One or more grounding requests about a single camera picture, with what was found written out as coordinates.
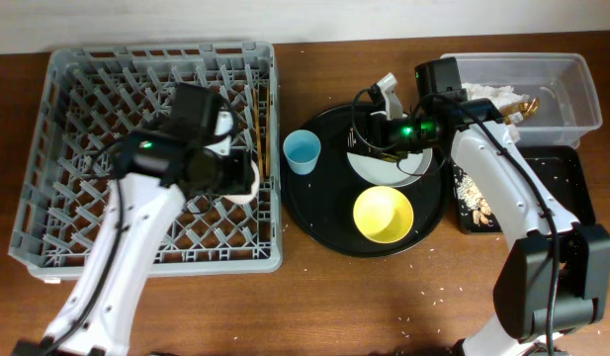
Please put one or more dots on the rectangular black tray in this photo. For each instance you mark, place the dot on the rectangular black tray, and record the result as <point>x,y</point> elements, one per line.
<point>559,169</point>

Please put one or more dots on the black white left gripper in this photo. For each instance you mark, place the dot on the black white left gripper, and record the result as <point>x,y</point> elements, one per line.
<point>235,171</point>

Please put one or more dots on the white round plate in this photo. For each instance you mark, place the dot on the white round plate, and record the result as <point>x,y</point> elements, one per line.
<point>398,167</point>

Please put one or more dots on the white napkin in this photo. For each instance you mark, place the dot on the white napkin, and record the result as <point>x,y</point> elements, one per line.
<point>504,99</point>

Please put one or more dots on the pink plastic cup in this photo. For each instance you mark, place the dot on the pink plastic cup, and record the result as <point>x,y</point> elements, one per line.
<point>247,198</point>

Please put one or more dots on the brown wooden chopstick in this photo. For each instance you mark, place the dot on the brown wooden chopstick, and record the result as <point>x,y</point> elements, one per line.
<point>268,130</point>
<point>255,98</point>

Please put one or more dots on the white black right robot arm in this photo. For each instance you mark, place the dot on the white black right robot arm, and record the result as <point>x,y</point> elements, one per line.
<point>556,276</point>

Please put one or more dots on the grey dishwasher rack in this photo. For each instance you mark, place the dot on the grey dishwasher rack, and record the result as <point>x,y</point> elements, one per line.
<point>93,95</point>

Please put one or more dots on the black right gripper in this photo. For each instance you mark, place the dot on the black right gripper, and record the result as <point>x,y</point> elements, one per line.
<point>381,120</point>

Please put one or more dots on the brown food scraps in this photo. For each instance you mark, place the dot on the brown food scraps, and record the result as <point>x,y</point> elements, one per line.
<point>473,203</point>

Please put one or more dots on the clear plastic bin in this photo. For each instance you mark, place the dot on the clear plastic bin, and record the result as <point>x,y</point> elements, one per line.
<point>569,106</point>

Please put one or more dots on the yellow bowl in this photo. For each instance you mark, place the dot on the yellow bowl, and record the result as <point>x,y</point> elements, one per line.
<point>383,214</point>

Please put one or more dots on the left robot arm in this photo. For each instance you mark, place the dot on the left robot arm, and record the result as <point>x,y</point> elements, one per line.
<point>97,317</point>

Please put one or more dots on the blue plastic cup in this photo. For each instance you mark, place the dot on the blue plastic cup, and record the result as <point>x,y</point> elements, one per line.
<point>302,149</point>

